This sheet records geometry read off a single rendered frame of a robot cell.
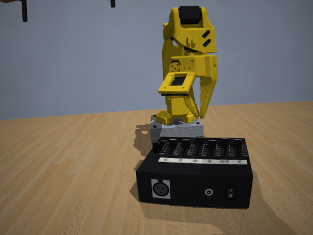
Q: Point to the black lighting desk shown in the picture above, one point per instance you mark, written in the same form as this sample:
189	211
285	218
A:
196	171

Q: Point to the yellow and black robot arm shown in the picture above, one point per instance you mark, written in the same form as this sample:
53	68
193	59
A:
190	28

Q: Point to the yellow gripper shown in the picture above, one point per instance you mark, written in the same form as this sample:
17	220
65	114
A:
191	65

